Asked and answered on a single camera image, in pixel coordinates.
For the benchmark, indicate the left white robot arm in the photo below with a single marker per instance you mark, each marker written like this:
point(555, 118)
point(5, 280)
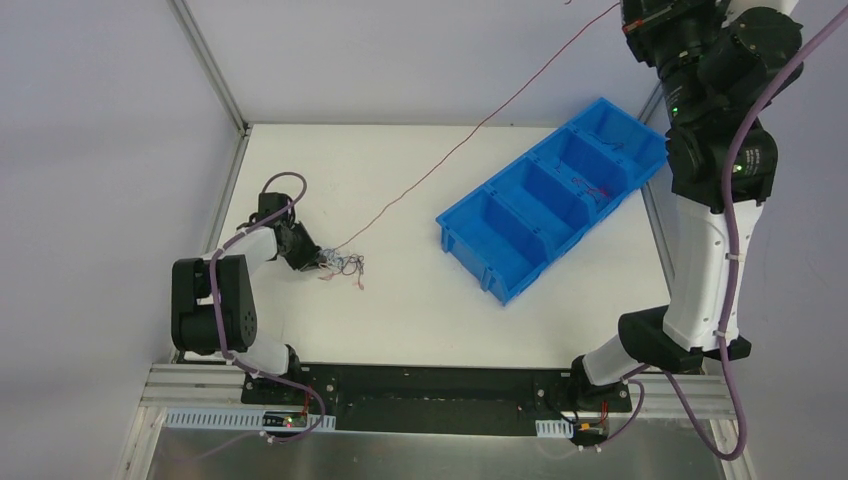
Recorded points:
point(213, 312)

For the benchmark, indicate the aluminium frame rail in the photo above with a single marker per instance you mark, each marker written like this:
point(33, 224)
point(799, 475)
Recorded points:
point(193, 385)

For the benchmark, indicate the right white cable duct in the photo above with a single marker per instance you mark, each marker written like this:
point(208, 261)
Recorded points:
point(559, 429)

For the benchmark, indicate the blue compartment bin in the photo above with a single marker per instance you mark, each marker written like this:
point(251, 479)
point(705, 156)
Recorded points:
point(518, 223)

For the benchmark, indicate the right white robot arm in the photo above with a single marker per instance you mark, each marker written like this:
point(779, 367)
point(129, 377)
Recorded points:
point(715, 60)

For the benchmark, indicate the left white cable duct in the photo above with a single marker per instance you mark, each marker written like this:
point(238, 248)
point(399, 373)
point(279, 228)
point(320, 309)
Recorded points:
point(271, 421)

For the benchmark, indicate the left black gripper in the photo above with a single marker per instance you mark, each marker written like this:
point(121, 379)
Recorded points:
point(308, 254)

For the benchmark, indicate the white cable duct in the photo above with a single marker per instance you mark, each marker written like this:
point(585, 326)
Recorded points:
point(559, 429)
point(271, 421)

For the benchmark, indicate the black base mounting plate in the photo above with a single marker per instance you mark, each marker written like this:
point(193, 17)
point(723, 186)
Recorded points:
point(437, 400)

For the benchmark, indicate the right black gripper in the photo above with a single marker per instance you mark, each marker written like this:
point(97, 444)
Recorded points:
point(641, 18)

